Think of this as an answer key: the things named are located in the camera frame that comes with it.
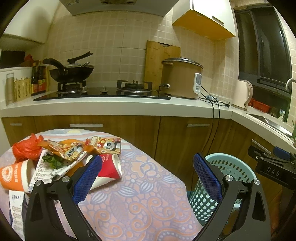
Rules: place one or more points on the orange paper cup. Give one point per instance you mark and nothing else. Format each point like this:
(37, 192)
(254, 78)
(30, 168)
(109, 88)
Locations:
(17, 176)

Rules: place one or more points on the sauce bottles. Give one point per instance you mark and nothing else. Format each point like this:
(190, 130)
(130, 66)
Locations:
(39, 79)

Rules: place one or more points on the chrome sink faucet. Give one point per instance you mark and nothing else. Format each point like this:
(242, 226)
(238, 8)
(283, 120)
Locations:
(289, 82)

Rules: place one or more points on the yellow plastic basket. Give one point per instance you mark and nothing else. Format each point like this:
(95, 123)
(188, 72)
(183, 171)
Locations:
(23, 88)

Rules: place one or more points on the steel kitchen sink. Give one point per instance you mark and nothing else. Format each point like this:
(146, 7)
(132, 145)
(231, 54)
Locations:
(272, 124)

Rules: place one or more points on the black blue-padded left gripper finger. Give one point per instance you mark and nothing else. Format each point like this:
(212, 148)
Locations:
(42, 220)

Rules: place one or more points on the green leafy vegetable scrap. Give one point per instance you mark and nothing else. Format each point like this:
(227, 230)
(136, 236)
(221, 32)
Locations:
(54, 161)

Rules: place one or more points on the panda snack wrapper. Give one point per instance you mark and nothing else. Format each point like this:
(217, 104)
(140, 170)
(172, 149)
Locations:
(69, 149)
(100, 145)

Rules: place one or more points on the white patterned paper wrapper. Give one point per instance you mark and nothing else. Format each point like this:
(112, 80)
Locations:
(46, 174)

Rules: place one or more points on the black gas stove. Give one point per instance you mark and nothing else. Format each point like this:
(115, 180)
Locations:
(123, 88)

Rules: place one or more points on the dark kitchen window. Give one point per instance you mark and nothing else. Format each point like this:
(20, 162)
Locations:
(264, 57)

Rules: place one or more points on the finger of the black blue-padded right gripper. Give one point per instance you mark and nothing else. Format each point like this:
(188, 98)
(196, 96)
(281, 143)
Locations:
(252, 222)

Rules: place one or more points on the white printed paper leaflet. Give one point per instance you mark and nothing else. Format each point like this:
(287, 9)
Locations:
(18, 202)

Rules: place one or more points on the brown rice cooker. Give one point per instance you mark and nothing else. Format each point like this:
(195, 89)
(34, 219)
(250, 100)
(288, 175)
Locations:
(178, 77)

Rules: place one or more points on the red box on windowsill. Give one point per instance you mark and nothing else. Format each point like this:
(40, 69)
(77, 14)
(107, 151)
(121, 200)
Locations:
(259, 106)

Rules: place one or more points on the white power meter plug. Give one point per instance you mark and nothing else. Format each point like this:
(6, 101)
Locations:
(197, 83)

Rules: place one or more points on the range hood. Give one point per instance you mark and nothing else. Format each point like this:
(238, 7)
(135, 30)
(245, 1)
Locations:
(155, 7)

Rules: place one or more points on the wooden base cabinets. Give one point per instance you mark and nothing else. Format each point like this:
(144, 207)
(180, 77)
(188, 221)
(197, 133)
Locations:
(171, 141)

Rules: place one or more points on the orange peel piece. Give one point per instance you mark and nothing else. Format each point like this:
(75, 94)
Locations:
(74, 169)

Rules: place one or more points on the floral pink tablecloth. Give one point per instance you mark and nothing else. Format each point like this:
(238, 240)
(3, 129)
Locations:
(147, 203)

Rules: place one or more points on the black wok with lid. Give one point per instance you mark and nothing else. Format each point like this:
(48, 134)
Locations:
(73, 72)

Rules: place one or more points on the wooden cutting board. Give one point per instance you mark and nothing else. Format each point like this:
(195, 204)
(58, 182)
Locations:
(156, 52)

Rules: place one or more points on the white upper cabinet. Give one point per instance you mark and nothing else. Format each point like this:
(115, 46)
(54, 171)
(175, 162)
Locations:
(212, 19)

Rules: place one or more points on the light blue perforated trash basket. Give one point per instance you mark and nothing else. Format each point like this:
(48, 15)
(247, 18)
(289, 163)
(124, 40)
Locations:
(201, 203)

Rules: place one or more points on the white electric kettle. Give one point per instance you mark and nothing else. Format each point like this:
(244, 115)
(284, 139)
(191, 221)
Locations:
(242, 95)

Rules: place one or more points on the red paper cup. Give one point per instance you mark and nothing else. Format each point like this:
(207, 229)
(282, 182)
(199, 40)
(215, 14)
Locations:
(111, 170)

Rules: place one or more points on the orange plastic bag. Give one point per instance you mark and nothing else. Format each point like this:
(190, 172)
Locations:
(28, 149)

